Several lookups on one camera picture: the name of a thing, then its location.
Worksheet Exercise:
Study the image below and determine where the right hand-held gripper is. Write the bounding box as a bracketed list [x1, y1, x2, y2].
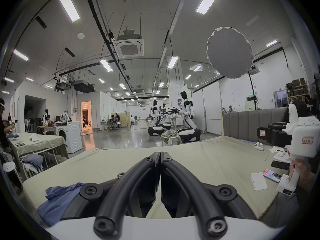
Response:
[257, 104, 320, 197]

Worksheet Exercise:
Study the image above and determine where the bed with pale green sheet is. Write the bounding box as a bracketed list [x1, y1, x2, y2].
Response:
[22, 136, 300, 222]

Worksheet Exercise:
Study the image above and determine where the shelf with cartons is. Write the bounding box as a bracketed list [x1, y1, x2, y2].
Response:
[286, 77, 309, 105]

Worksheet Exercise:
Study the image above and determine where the phone with pink case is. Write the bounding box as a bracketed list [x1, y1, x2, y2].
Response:
[262, 169, 282, 183]

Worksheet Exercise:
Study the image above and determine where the white notebook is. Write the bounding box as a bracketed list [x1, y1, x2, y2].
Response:
[273, 151, 292, 163]

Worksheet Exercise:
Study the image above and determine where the white round stool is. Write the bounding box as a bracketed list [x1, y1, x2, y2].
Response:
[2, 162, 18, 183]

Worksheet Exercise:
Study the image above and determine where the table with pale green sheet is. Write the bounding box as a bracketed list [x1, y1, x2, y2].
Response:
[7, 132, 69, 165]

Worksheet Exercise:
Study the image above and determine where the round grey lamp diffuser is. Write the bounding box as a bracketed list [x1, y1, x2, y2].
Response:
[206, 27, 254, 80]

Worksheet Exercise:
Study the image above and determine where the person's right hand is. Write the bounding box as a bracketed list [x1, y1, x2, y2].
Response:
[288, 156, 318, 192]

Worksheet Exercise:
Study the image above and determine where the blue shirt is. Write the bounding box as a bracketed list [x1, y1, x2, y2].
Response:
[37, 182, 87, 227]

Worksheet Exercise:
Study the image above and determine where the white paper sheet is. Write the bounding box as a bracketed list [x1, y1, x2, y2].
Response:
[250, 172, 268, 191]

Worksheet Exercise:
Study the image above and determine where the black phone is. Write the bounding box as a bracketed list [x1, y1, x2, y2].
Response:
[271, 160, 290, 171]

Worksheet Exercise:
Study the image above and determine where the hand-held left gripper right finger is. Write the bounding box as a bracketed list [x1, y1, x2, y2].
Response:
[161, 151, 257, 238]

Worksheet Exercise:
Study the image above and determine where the stool with bunched cloth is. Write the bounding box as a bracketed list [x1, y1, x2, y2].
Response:
[160, 130, 182, 146]

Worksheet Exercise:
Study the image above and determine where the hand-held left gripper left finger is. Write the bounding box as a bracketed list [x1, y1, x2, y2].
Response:
[61, 151, 162, 238]

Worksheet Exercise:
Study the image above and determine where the grey padded headboard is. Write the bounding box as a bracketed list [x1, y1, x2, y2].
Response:
[222, 106, 291, 142]

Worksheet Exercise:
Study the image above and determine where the blue cloth pile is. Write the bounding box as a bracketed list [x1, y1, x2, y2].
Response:
[21, 154, 44, 172]

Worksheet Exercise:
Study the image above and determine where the white washing machine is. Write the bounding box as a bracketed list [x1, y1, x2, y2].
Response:
[55, 121, 83, 154]

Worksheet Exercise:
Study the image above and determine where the white and black humanoid robot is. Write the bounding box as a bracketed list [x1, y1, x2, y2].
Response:
[148, 100, 166, 136]
[168, 91, 201, 143]

